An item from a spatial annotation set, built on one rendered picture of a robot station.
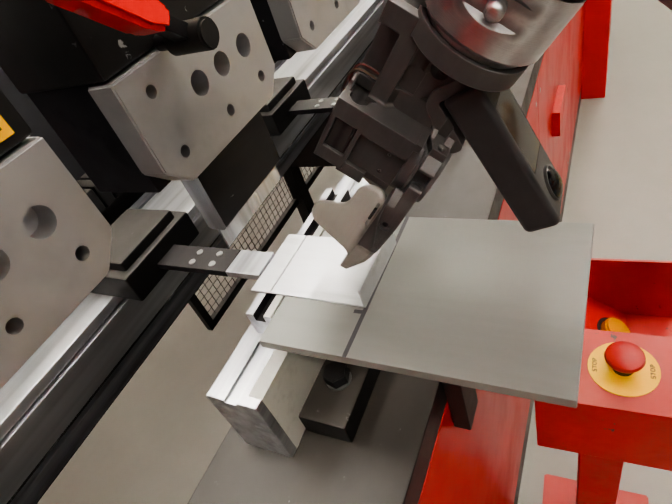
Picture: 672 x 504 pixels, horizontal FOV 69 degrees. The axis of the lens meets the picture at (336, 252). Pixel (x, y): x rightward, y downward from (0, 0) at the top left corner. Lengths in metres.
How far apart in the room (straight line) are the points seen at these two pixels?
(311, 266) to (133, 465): 1.44
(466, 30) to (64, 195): 0.22
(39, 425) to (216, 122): 0.40
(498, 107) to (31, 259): 0.27
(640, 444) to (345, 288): 0.40
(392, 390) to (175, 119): 0.35
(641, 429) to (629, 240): 1.34
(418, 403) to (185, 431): 1.36
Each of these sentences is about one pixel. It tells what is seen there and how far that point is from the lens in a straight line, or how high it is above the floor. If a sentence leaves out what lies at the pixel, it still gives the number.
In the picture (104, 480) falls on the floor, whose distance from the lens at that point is 1.91.
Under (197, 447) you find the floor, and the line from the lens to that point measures 1.76.
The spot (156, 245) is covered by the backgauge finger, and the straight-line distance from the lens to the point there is 0.62.
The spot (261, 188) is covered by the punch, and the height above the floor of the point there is 1.09.
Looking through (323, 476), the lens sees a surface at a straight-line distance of 0.52.
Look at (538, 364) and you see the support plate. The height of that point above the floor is 1.00.
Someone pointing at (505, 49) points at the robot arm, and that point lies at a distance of 0.28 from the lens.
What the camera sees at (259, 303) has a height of 1.00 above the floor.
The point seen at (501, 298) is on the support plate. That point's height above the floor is 1.00.
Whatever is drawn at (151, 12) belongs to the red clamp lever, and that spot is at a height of 1.28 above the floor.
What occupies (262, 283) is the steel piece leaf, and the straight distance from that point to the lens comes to 0.51.
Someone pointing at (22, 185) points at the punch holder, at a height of 1.24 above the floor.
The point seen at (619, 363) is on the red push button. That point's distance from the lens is 0.63.
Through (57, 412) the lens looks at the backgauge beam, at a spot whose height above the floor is 0.94.
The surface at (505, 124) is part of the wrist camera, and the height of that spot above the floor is 1.16.
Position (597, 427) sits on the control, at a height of 0.73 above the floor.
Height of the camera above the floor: 1.32
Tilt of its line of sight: 39 degrees down
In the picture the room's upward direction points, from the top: 22 degrees counter-clockwise
